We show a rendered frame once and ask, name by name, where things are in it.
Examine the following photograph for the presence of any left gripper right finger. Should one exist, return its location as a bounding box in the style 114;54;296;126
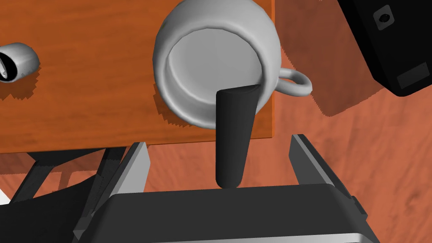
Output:
289;134;368;221

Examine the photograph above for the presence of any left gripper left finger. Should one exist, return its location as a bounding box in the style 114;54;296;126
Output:
72;141;151;241

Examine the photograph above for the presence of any orange wooden table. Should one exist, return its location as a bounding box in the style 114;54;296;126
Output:
0;0;275;204

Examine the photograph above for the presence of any black rounded stick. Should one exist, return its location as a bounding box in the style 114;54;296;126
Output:
215;84;262;189

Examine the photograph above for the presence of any white mug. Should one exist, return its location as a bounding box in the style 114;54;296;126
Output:
152;0;313;130

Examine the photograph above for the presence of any black angular block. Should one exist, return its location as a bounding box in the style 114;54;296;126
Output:
337;0;432;98

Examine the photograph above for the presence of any small grey cylinder cup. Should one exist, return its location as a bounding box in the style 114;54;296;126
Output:
0;42;41;84

